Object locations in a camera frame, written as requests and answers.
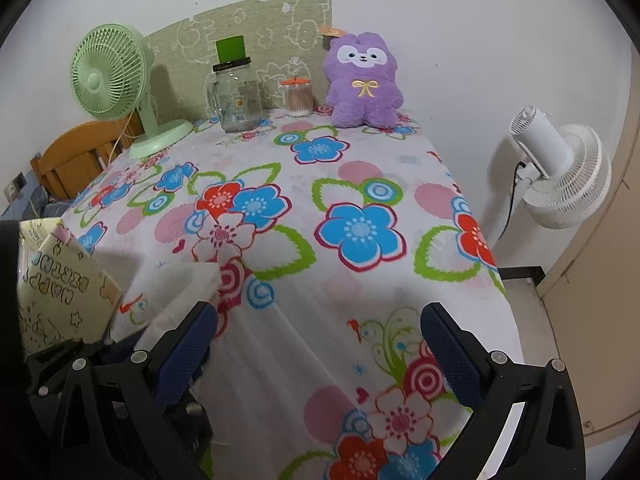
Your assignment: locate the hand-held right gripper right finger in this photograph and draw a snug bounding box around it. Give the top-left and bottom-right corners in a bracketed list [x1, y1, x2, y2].
[420, 302, 587, 480]

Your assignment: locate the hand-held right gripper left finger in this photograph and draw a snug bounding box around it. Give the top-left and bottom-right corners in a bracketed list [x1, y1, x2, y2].
[50, 301, 219, 480]

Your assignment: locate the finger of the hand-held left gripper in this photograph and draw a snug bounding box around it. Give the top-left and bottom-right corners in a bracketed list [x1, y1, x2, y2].
[25, 333, 152, 397]
[171, 402, 214, 467]

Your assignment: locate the happy birthday gift bag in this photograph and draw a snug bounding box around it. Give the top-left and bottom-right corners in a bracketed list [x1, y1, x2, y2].
[17, 219, 126, 358]

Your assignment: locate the white tissue paper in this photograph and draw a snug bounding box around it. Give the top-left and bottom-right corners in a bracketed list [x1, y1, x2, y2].
[95, 252, 222, 352]

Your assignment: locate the floral tablecloth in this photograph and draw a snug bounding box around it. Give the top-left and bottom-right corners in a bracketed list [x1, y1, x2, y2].
[60, 107, 527, 480]

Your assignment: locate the wooden bed headboard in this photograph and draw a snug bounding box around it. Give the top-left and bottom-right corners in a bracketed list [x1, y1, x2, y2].
[29, 120, 147, 202]

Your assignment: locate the white circulator fan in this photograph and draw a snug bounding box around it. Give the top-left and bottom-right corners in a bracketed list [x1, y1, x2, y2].
[487, 105, 614, 252]

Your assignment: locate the green desk fan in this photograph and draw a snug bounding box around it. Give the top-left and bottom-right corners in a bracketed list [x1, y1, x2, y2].
[70, 22, 194, 162]

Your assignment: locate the glass jar with green lid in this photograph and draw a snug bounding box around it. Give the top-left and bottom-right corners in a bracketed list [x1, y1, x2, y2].
[206, 35, 264, 134]

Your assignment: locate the small jar with orange lid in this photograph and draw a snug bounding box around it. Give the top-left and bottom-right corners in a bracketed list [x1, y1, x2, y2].
[279, 76, 316, 119]

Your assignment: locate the purple plush toy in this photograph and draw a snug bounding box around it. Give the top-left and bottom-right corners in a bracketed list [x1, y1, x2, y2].
[320, 24, 406, 129]

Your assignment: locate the wall socket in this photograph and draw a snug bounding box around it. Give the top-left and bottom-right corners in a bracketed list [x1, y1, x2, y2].
[2, 171, 27, 202]

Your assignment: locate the black fan cable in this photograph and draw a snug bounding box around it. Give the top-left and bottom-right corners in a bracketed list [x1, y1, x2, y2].
[500, 160, 527, 242]

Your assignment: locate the white fan power cord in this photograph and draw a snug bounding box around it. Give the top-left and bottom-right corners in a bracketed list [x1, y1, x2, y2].
[111, 110, 137, 162]

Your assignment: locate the green printed wall panel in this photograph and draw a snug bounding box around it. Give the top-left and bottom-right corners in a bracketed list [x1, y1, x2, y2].
[145, 0, 334, 127]

